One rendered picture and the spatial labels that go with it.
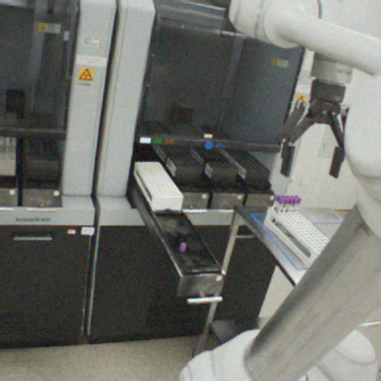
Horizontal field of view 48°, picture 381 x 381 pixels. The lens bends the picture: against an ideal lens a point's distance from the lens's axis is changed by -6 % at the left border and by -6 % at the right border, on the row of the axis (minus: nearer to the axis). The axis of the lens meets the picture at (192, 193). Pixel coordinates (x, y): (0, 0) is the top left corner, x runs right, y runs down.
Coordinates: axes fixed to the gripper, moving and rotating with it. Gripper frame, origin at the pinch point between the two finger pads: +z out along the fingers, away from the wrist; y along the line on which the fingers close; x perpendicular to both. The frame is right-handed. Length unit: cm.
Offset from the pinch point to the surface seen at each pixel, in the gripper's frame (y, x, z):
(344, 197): 190, 197, 90
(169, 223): -16, 46, 35
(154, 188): -18, 59, 28
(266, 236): 14, 35, 35
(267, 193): 33, 70, 34
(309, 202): 153, 197, 94
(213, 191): 9, 70, 33
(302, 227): 23.9, 29.5, 29.3
